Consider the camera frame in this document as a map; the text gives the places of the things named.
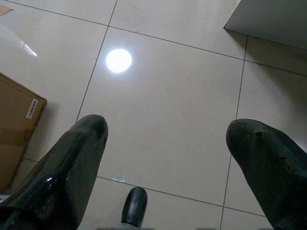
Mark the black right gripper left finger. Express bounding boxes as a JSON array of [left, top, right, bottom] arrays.
[[0, 114, 109, 230]]

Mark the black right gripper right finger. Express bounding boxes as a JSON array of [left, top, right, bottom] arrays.
[[226, 118, 307, 230]]

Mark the brown cardboard box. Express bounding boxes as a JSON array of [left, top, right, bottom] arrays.
[[0, 72, 48, 192]]

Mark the black robot foot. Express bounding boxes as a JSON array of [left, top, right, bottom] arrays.
[[120, 187, 148, 228]]

